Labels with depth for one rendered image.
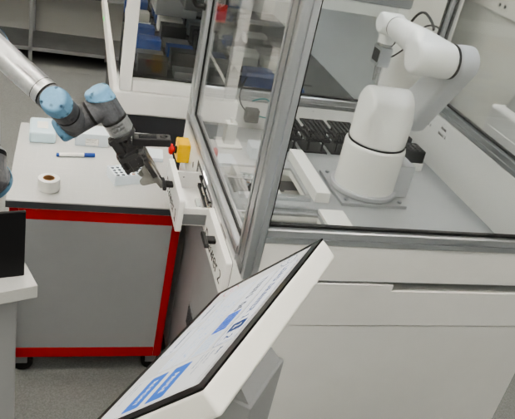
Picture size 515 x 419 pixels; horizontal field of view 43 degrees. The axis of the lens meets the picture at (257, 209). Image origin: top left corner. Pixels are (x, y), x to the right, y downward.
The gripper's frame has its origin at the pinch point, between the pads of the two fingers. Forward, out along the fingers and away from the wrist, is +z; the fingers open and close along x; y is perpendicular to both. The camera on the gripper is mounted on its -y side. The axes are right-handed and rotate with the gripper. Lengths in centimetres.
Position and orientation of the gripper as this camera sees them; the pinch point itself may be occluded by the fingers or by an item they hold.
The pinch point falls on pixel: (160, 180)
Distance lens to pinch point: 205.6
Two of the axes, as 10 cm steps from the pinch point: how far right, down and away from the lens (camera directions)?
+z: 3.9, 7.4, 5.5
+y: -8.9, 4.5, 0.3
